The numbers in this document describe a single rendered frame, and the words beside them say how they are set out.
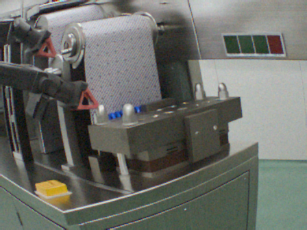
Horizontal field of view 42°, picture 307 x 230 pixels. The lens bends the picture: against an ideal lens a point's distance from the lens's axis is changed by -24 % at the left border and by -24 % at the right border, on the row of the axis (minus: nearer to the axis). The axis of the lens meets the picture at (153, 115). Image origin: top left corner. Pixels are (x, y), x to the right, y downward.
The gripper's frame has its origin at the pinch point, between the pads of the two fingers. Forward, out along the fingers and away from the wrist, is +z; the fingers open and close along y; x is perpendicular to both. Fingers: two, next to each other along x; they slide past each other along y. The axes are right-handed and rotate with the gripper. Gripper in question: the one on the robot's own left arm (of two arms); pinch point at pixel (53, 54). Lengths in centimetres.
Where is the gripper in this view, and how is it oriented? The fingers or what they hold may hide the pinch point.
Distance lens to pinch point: 133.2
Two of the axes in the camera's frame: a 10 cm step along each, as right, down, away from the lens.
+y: 6.6, 0.1, -7.5
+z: 6.6, 4.7, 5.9
